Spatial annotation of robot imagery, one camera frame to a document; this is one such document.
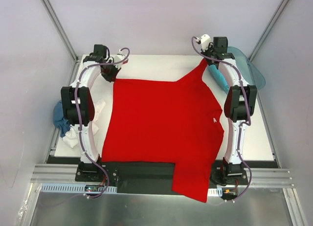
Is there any rolled teal t shirt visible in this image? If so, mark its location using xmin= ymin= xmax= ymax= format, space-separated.
xmin=208 ymin=65 xmax=229 ymax=91

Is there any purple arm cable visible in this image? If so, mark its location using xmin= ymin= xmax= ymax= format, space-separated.
xmin=191 ymin=36 xmax=252 ymax=204
xmin=48 ymin=47 xmax=130 ymax=208

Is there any aluminium rail profile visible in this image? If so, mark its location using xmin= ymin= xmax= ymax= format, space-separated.
xmin=30 ymin=163 xmax=81 ymax=184

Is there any blue t shirt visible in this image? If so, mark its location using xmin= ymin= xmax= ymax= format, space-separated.
xmin=53 ymin=100 xmax=70 ymax=137

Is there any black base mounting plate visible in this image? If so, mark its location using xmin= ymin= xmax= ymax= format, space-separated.
xmin=46 ymin=155 xmax=254 ymax=194

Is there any white t shirt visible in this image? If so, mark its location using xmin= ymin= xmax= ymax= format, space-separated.
xmin=62 ymin=100 xmax=107 ymax=148

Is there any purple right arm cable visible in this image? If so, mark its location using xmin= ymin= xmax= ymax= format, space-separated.
xmin=191 ymin=36 xmax=252 ymax=204

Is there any slotted cable duct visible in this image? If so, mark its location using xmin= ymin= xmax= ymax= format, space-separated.
xmin=207 ymin=187 xmax=223 ymax=197
xmin=41 ymin=183 xmax=117 ymax=194

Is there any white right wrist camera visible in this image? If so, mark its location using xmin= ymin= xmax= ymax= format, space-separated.
xmin=199 ymin=34 xmax=211 ymax=52

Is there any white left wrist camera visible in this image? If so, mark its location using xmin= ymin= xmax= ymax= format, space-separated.
xmin=113 ymin=49 xmax=129 ymax=68

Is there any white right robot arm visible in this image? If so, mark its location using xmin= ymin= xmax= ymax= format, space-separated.
xmin=205 ymin=37 xmax=257 ymax=186

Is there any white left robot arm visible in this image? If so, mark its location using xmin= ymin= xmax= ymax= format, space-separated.
xmin=61 ymin=45 xmax=129 ymax=182

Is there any red t shirt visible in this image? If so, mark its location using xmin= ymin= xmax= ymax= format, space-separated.
xmin=102 ymin=60 xmax=224 ymax=203

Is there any right corner aluminium post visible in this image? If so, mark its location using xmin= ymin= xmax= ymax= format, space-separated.
xmin=249 ymin=0 xmax=290 ymax=61

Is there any teal translucent plastic bin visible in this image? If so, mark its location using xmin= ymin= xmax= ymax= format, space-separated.
xmin=223 ymin=46 xmax=266 ymax=94

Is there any right slotted cable duct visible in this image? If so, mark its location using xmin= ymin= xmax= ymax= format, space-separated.
xmin=207 ymin=187 xmax=223 ymax=197

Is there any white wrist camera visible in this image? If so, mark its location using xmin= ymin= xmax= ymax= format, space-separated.
xmin=113 ymin=49 xmax=129 ymax=68
xmin=199 ymin=34 xmax=211 ymax=52

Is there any corner aluminium post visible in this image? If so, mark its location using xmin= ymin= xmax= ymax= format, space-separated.
xmin=249 ymin=0 xmax=290 ymax=61
xmin=40 ymin=0 xmax=79 ymax=62

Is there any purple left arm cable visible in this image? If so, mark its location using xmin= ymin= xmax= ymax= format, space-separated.
xmin=48 ymin=47 xmax=130 ymax=208

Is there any left slotted cable duct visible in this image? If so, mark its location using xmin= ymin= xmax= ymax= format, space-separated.
xmin=41 ymin=183 xmax=117 ymax=194

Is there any left corner aluminium post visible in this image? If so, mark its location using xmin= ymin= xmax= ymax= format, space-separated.
xmin=40 ymin=0 xmax=79 ymax=62

